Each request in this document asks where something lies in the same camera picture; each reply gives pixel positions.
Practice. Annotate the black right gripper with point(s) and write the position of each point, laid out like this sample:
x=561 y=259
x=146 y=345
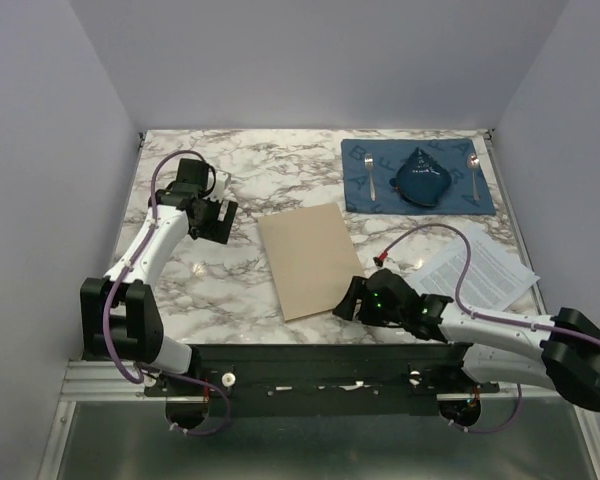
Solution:
x=357 y=289

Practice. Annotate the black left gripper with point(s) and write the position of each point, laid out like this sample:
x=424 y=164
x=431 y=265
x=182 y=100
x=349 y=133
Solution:
x=216 y=230

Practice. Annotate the beige paper folder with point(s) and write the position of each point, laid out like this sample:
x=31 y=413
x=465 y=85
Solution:
x=312 y=258

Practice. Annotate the printed white paper sheet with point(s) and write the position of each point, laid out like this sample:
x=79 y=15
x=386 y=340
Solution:
x=495 y=278

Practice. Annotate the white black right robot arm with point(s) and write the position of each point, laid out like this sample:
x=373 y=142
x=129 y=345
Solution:
x=559 y=353

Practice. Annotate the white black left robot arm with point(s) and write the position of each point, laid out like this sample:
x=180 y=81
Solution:
x=119 y=313

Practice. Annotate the dark blue ceramic dish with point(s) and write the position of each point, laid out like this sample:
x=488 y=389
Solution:
x=421 y=180

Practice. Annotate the silver fork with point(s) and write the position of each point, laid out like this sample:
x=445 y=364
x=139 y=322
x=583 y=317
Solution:
x=369 y=165

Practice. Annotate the blue cloth placemat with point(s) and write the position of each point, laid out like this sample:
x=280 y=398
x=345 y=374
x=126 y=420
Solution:
x=389 y=155

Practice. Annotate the silver spoon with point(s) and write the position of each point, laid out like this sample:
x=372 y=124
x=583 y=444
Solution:
x=473 y=164

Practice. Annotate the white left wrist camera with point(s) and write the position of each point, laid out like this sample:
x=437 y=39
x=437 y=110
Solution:
x=218 y=184

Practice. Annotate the black mounting base rail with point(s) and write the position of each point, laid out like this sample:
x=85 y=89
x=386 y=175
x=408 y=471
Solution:
x=321 y=380

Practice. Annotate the aluminium frame rail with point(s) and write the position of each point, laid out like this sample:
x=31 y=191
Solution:
x=97 y=381

